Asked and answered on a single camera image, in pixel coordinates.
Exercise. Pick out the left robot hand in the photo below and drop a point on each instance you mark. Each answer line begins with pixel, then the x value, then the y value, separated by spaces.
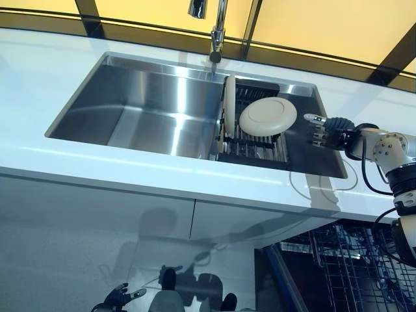
pixel 118 297

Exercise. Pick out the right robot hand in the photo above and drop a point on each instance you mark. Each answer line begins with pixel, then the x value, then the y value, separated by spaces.
pixel 338 125

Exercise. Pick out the cream round plate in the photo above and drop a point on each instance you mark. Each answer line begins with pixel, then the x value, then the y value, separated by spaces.
pixel 230 107
pixel 268 117

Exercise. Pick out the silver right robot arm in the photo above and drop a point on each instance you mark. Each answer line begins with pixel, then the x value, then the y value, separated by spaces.
pixel 390 146

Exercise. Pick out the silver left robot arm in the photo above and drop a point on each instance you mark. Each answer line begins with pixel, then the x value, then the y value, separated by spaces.
pixel 97 308

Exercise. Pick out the dishwasher door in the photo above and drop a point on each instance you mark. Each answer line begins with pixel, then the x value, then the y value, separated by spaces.
pixel 286 279

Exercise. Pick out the black dish rack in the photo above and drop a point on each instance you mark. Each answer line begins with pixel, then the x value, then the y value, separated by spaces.
pixel 256 146

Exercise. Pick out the wide white cabinet door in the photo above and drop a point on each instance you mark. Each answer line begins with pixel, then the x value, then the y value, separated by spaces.
pixel 81 221

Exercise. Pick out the black right robot foot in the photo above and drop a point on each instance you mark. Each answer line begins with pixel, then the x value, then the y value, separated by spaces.
pixel 229 302

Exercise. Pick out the narrow white cabinet door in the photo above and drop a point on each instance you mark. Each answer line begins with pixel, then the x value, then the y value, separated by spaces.
pixel 234 227

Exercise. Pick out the chrome kitchen faucet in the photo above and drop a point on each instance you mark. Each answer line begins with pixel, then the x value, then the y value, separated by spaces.
pixel 219 35

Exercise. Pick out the stainless steel sink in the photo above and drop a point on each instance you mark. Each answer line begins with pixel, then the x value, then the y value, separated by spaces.
pixel 146 107

